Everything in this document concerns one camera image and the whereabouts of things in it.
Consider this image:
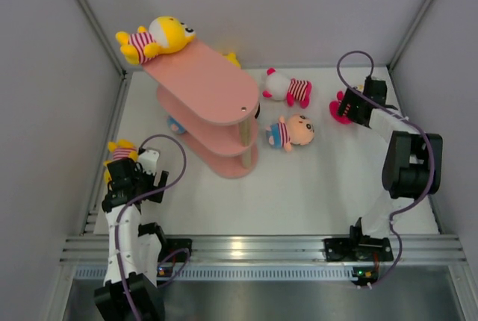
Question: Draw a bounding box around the blue plush under shelf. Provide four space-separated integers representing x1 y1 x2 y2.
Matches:
167 116 186 135

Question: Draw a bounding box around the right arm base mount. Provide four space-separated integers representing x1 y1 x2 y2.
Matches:
323 237 394 262

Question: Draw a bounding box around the yellow plush striped shirt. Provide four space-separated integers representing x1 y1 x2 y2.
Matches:
103 140 138 184

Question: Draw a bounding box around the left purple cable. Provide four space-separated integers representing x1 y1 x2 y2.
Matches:
114 134 187 321

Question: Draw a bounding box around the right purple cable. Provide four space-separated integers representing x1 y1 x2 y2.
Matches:
337 51 436 289

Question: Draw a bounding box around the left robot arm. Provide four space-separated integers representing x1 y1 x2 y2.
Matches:
94 152 169 320

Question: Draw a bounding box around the peach-faced boy plush doll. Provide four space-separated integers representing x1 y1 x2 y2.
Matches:
265 114 315 152

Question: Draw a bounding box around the pink plush striped shirt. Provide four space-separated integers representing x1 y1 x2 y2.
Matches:
329 90 353 125

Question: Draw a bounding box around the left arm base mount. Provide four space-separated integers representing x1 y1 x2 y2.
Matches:
158 238 193 264

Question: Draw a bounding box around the white pink-eared plush toy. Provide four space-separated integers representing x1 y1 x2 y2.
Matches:
262 68 312 108

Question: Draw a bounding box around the pink three-tier wooden shelf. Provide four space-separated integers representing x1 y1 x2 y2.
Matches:
143 40 259 178

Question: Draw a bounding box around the slotted grey cable duct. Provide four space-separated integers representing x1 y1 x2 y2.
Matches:
74 264 359 281

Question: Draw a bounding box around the yellow plush behind shelf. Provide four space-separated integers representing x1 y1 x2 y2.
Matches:
223 52 242 69

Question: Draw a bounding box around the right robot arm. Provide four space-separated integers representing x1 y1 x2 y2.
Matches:
331 76 443 259

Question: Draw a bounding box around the aluminium front rail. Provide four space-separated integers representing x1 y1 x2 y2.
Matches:
60 234 467 265

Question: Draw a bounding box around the large yellow plush on shelf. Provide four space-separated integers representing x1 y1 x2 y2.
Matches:
115 16 196 65

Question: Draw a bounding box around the purple cable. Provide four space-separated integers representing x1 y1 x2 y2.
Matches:
114 134 187 321
337 51 436 289

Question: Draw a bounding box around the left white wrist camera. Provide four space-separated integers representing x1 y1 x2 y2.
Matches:
137 149 161 177

